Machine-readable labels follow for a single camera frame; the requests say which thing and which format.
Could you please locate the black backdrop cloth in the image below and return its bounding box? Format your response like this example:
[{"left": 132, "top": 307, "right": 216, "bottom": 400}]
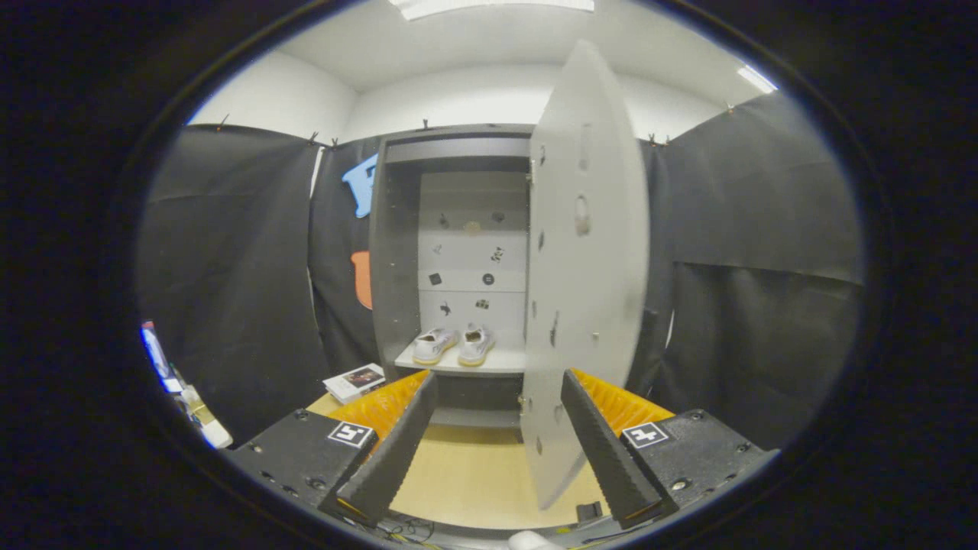
[{"left": 136, "top": 92, "right": 868, "bottom": 451}]

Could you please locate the grey shoe cabinet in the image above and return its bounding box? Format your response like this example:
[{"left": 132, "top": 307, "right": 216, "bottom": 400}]
[{"left": 369, "top": 124, "right": 536, "bottom": 430}]

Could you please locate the white book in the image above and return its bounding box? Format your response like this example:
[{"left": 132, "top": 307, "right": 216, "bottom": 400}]
[{"left": 322, "top": 364, "right": 387, "bottom": 404}]

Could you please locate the row of cloth clips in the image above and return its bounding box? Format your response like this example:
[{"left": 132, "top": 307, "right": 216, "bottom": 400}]
[{"left": 215, "top": 101, "right": 736, "bottom": 147}]

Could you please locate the small ceiling light panel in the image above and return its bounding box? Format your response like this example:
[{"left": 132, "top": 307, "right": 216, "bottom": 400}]
[{"left": 737, "top": 65, "right": 779, "bottom": 94}]

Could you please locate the beige shoe cabinet door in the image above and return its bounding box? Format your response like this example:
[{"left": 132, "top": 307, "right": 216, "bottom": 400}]
[{"left": 520, "top": 40, "right": 650, "bottom": 511}]

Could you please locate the long ceiling light panel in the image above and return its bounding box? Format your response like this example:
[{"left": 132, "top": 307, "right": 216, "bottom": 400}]
[{"left": 388, "top": 0, "right": 595, "bottom": 21}]

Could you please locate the white shoe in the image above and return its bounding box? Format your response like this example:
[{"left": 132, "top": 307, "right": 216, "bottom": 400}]
[
  {"left": 458, "top": 323, "right": 496, "bottom": 367},
  {"left": 413, "top": 328, "right": 459, "bottom": 366}
]

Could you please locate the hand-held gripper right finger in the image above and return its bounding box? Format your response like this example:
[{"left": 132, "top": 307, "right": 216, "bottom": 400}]
[{"left": 560, "top": 369, "right": 782, "bottom": 530}]

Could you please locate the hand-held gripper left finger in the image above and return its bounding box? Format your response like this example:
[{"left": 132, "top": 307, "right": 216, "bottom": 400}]
[{"left": 224, "top": 370, "right": 440, "bottom": 528}]

